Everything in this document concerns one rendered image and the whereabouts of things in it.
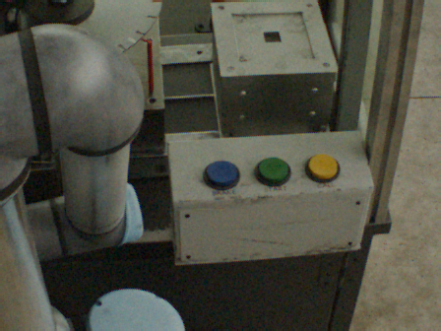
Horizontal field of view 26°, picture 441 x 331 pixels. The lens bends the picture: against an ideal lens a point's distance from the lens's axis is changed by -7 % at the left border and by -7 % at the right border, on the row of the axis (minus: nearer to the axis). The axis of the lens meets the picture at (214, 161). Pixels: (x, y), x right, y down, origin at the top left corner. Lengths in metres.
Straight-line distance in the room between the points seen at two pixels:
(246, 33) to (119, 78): 0.73
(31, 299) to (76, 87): 0.28
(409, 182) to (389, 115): 1.24
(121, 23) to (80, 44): 0.68
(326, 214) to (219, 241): 0.16
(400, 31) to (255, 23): 0.42
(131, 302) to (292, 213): 0.33
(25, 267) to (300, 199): 0.51
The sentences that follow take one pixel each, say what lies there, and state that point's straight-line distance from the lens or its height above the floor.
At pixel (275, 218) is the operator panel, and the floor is 0.84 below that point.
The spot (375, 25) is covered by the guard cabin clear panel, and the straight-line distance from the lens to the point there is 1.42.
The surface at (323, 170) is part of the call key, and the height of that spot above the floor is 0.91.
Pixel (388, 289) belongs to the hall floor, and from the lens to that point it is 2.40.
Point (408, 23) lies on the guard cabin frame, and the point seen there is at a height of 1.15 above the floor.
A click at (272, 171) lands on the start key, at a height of 0.91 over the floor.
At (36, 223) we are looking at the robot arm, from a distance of 1.23.
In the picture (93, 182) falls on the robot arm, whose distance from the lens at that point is 1.05.
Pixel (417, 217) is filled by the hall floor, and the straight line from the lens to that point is 2.55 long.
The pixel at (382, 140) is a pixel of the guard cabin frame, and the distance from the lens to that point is 1.41.
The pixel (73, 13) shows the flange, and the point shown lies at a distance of 1.56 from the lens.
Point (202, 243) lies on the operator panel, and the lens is 1.45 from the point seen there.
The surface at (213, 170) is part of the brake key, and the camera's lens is 1.39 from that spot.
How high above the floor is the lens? 1.96
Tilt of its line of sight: 49 degrees down
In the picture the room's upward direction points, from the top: 1 degrees clockwise
